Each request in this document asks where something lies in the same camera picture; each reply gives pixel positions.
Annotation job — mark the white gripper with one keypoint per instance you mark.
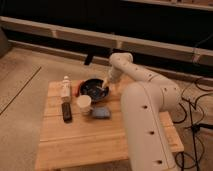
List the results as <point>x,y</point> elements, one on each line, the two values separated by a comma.
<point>105,83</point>

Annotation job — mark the dark ceramic bowl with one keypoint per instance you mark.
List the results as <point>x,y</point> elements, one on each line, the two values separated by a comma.
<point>94,89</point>

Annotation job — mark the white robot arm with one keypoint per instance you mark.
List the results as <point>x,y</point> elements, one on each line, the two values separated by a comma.
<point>141,103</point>

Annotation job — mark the red orange small object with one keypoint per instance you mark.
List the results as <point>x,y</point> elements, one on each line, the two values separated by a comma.
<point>77,90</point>

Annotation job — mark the white paper cup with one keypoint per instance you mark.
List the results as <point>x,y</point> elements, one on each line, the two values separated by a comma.
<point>84,104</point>

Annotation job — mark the blue sponge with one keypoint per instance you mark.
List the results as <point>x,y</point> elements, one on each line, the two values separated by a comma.
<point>101,113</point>

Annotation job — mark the white plastic bottle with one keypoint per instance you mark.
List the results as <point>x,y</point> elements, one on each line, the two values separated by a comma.
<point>66,89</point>

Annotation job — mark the black remote control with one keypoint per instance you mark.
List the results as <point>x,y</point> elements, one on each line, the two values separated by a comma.
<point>66,111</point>

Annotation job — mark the wooden table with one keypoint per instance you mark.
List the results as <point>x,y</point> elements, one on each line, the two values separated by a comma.
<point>84,141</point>

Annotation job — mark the black shelf bracket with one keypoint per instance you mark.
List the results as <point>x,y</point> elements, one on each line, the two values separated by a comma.
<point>89,58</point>

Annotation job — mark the long white shelf rail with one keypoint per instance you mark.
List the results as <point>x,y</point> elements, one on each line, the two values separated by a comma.
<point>154,48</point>

